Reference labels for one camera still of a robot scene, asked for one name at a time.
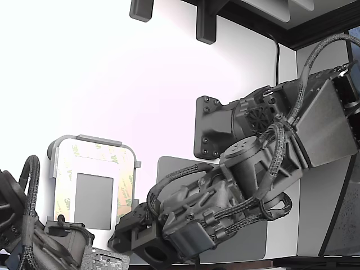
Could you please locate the looped black braided cable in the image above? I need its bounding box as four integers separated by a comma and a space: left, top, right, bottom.
146, 164, 214, 223

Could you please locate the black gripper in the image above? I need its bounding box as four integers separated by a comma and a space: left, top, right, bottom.
108, 173, 246, 259

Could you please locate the thin black cable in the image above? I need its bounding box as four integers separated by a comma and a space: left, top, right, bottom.
265, 32, 281, 87

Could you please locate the grey fixture with black legs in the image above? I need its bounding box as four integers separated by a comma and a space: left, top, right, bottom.
46, 134, 142, 230

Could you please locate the white slanted panel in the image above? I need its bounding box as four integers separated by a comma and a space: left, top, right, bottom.
240, 0, 316, 23

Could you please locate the black braided cable bundle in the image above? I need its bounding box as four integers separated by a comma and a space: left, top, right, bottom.
202, 123, 293, 245

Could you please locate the white plate with grey window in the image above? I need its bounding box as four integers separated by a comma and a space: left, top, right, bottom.
70, 160, 120, 230

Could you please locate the small black clamp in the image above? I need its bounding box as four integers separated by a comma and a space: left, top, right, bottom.
129, 0, 155, 23

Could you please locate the dark speckled panel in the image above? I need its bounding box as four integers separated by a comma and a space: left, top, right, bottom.
319, 156, 360, 257

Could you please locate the black frame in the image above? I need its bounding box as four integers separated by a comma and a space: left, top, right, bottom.
179, 0, 360, 52

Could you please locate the dark grey mat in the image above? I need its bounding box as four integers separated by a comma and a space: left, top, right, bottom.
156, 156, 268, 261

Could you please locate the large black clamp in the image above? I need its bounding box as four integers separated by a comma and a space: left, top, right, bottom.
195, 0, 218, 45

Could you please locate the black printed mechanism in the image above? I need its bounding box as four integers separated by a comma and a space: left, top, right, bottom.
0, 168, 95, 270

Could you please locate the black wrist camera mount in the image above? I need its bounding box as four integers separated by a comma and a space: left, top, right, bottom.
130, 224, 173, 267

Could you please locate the grey circuit board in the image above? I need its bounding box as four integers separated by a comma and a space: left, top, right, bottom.
80, 245, 131, 270

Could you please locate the tan protective film green print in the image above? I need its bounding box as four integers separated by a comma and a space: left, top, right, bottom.
53, 139, 136, 223

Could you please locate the thick braided cable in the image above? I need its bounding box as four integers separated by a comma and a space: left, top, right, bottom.
18, 154, 42, 270

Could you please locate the long black braided cable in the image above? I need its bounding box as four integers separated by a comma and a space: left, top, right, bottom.
286, 33, 360, 130

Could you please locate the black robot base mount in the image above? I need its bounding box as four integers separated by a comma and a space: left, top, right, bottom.
195, 94, 236, 161

